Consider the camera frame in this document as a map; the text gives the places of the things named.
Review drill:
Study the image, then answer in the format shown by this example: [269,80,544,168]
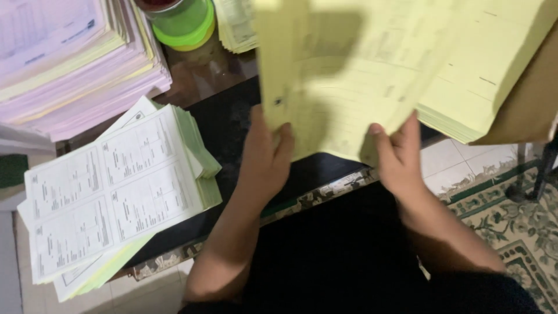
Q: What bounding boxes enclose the person's left hand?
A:
[237,105,295,205]

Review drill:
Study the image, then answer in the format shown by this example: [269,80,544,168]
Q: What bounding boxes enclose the person's right hand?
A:
[369,110,425,202]

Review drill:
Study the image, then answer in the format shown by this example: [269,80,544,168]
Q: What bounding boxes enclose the yellow printed paper sheets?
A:
[253,0,558,168]

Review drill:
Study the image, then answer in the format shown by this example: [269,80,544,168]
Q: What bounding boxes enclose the stack of yellow forms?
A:
[414,13,558,144]

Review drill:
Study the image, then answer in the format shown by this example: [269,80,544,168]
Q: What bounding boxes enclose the person's black clothing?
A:
[179,181,543,314]

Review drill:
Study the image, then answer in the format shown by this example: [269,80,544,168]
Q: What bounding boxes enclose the green floral patterned rug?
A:
[438,159,558,314]

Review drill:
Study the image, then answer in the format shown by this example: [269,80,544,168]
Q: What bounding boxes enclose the black metal stand leg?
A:
[506,135,558,203]

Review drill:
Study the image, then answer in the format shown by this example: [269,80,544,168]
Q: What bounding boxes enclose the pile of pale forms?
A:
[213,0,260,54]

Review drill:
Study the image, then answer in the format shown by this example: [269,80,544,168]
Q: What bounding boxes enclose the brown cardboard sheet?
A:
[471,19,558,147]

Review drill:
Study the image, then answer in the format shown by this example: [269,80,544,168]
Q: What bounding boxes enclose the stack of white green forms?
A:
[17,95,223,303]

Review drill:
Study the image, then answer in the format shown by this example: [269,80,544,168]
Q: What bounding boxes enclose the green plastic jar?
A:
[135,0,216,52]

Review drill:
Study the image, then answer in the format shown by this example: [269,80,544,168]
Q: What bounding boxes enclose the stack of pink forms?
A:
[0,0,173,143]

